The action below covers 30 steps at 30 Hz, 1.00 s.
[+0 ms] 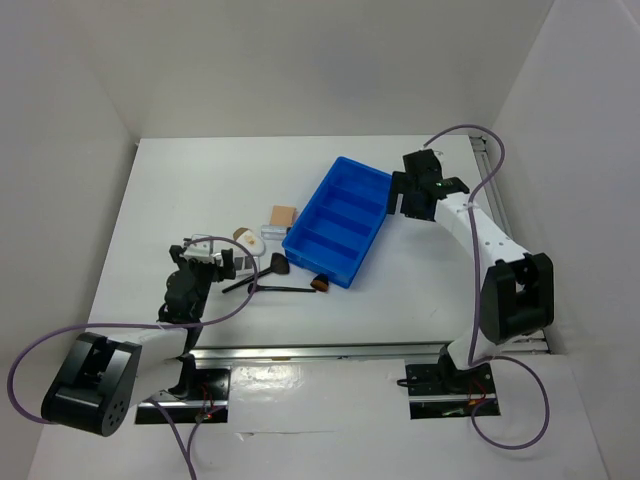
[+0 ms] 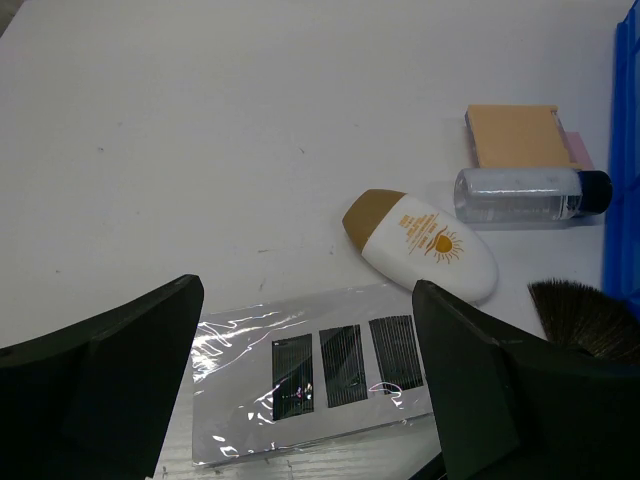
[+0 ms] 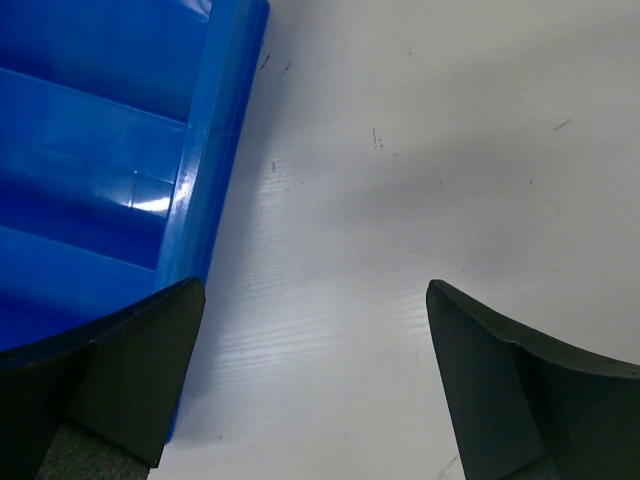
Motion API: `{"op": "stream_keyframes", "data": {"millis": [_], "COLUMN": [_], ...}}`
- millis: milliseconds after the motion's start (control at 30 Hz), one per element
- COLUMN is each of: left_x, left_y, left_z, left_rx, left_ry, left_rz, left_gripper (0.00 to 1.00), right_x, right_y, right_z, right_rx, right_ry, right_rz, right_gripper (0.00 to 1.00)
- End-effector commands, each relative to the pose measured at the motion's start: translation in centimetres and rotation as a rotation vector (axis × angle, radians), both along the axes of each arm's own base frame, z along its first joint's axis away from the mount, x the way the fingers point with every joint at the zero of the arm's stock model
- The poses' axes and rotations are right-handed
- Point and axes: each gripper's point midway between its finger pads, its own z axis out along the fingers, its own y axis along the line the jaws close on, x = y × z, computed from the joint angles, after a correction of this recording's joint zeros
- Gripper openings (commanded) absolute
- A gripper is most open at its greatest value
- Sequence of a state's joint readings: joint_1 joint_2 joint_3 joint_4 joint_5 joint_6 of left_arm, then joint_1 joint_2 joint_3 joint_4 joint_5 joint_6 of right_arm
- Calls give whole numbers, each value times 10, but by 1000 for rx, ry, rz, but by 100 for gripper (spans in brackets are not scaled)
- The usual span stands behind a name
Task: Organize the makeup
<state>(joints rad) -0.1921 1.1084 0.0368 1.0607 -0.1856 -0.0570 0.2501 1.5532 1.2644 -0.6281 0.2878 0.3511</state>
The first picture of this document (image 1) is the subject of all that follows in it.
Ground white oval makeup sponge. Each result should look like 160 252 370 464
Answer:
233 227 266 257

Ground thin black makeup brush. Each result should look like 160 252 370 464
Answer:
247 283 317 293

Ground black fan makeup brush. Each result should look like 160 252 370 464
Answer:
222 253 290 294

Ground short brown kabuki brush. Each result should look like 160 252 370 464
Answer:
310 274 329 293

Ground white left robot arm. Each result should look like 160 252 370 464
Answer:
41 241 236 437

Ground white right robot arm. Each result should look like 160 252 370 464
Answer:
387 149 554 393

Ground beige square makeup sponge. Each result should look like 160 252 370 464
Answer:
269 205 297 227

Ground hair pin card in plastic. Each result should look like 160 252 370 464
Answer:
233 252 261 278

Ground blue divided plastic bin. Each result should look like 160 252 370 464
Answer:
282 157 392 289

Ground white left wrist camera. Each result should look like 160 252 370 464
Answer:
182 234 221 264

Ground front aluminium rail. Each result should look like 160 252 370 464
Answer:
192 342 444 362

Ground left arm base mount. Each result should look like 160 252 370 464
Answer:
153 367 231 425

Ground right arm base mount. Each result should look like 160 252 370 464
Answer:
396 364 501 420

